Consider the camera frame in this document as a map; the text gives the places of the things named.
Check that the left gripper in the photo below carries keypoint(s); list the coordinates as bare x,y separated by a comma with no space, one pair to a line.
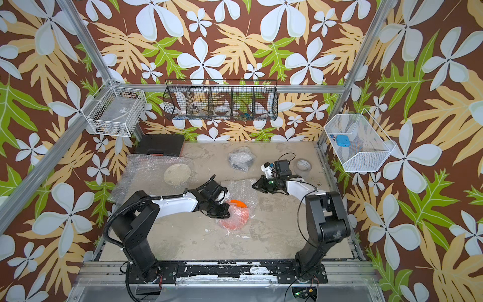
223,213

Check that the black plastic case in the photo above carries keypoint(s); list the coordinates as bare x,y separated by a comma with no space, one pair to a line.
161,145

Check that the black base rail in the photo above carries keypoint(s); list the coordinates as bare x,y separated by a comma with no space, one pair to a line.
278,271

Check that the cream dinner plate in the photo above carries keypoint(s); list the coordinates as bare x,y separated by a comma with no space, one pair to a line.
177,174

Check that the white wire basket right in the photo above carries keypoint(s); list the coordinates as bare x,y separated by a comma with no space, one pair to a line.
370,144

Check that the white wire basket left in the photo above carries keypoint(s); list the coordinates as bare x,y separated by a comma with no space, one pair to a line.
115,110

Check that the clear tape roll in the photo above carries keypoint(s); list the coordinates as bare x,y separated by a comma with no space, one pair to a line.
303,165

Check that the white wire basket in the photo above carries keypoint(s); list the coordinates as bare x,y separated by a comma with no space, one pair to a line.
115,110
370,144

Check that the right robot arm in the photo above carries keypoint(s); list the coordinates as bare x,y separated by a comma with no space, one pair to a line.
327,220

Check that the black wire basket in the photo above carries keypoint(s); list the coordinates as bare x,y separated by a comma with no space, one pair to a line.
221,99

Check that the blue small object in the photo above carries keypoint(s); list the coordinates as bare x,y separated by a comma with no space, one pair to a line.
343,141

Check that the orange dinner plate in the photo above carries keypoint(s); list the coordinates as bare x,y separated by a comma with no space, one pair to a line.
239,216

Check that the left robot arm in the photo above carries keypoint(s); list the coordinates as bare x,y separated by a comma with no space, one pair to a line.
128,227

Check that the bubble wrap pile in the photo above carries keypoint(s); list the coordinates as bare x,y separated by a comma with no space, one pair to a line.
145,172

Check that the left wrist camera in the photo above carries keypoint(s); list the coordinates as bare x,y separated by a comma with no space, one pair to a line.
223,196

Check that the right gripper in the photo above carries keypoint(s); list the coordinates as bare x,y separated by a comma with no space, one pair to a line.
262,187

